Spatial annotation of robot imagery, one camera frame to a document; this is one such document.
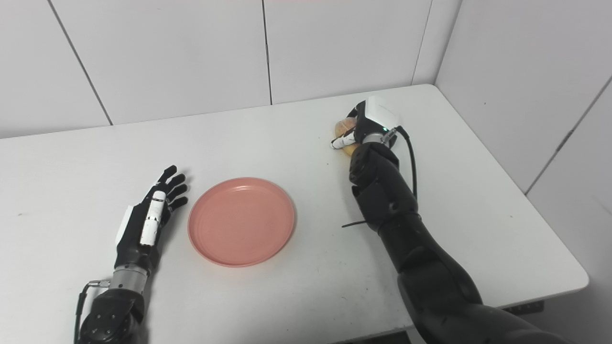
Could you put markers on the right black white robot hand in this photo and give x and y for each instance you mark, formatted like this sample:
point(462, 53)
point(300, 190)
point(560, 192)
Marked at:
point(380, 114)

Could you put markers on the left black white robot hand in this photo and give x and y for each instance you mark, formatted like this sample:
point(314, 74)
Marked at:
point(134, 239)

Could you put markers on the golden bread roll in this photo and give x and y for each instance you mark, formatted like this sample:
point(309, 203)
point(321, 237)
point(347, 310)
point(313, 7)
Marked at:
point(343, 126)

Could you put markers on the pink round plate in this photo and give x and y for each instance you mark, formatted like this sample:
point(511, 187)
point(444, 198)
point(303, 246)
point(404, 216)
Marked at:
point(241, 222)

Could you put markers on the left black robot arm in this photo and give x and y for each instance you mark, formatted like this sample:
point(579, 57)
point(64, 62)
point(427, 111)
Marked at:
point(110, 320)

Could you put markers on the black table frame bar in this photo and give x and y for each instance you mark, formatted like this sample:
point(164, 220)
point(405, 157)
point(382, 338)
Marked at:
point(526, 308)

